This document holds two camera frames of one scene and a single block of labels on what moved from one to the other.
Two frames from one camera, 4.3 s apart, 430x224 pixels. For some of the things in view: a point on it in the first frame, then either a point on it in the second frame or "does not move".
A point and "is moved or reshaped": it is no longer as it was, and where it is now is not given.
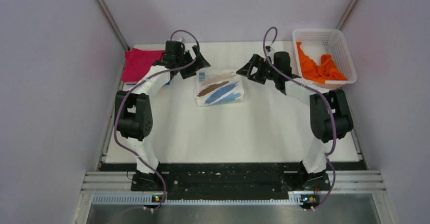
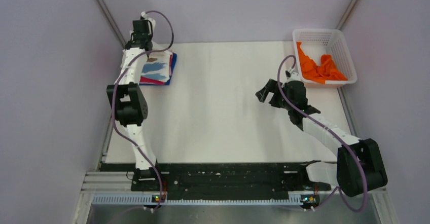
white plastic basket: [315, 43] does not move
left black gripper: [201, 63] -> [150, 35]
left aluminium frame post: [107, 13] does not move
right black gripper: [257, 62] -> [272, 86]
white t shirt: [213, 87] is moved or reshaped
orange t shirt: [326, 71] does not move
